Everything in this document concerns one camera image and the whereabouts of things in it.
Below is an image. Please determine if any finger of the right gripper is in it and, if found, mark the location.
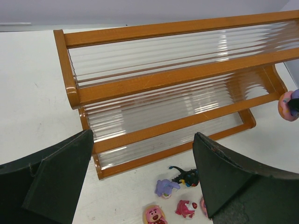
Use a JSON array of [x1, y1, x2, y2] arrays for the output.
[[287, 98, 299, 117]]

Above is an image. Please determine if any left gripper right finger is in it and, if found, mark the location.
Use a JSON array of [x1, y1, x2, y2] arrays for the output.
[[192, 133, 299, 221]]

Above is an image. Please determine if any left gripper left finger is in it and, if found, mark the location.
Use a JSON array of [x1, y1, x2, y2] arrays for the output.
[[0, 130, 93, 224]]

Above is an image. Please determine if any purple bunny donut toy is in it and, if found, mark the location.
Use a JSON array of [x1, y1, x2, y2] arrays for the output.
[[200, 197, 208, 218]]

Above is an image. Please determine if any pink bear cupcake toy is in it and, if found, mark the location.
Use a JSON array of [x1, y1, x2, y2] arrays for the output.
[[175, 200, 198, 219]]

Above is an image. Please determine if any purple bunny holding strawberry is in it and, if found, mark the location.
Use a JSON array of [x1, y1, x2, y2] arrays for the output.
[[155, 179, 180, 199]]

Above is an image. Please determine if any pink bear holding strawberry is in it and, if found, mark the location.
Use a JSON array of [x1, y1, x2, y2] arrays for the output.
[[143, 205, 168, 224]]

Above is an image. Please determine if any wooden three-tier shelf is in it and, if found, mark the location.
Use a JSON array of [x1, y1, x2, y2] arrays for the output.
[[54, 10, 299, 179]]

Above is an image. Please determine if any black winged bird toy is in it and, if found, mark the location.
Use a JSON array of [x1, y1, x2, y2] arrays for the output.
[[169, 166, 199, 187]]

